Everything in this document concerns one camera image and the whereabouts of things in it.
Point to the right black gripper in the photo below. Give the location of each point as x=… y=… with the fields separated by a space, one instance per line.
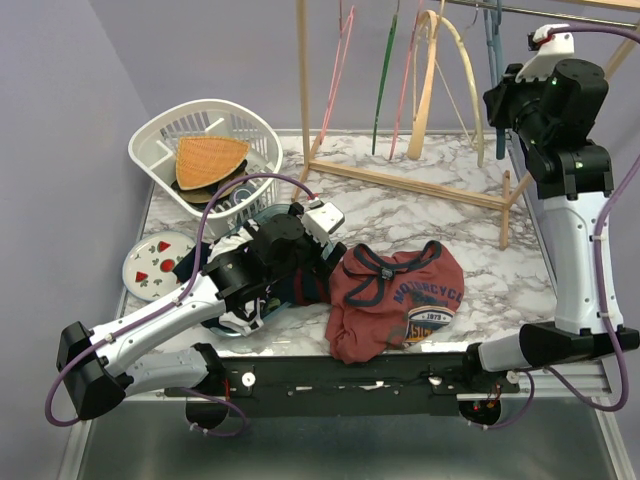
x=497 y=97

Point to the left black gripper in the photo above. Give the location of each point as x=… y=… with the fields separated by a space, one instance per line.
x=317 y=261

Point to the red tank top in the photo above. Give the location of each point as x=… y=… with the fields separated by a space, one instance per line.
x=391 y=302

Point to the blue plastic hanger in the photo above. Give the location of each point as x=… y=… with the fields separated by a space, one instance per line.
x=492 y=15

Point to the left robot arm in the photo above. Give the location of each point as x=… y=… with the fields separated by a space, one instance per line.
x=99 y=367

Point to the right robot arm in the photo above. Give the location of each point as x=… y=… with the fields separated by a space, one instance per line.
x=552 y=118

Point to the cream plastic hanger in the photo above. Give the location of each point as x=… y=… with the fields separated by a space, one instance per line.
x=476 y=140

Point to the light wooden hanger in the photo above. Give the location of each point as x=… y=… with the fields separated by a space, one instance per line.
x=428 y=20

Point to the green plastic hanger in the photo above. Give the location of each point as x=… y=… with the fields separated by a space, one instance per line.
x=384 y=73

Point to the black white striped garment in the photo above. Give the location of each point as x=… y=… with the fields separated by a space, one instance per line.
x=245 y=319

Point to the orange woven fan mat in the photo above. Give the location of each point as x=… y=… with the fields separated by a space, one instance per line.
x=204 y=160

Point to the watermelon pattern plate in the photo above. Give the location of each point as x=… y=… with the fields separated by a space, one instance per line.
x=147 y=271

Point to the white plastic laundry basket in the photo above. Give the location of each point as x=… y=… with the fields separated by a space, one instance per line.
x=154 y=145

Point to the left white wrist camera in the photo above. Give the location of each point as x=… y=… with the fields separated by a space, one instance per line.
x=322 y=219

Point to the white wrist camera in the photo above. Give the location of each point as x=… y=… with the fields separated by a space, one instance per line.
x=549 y=48
x=322 y=219

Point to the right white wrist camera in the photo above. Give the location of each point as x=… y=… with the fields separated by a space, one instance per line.
x=549 y=48

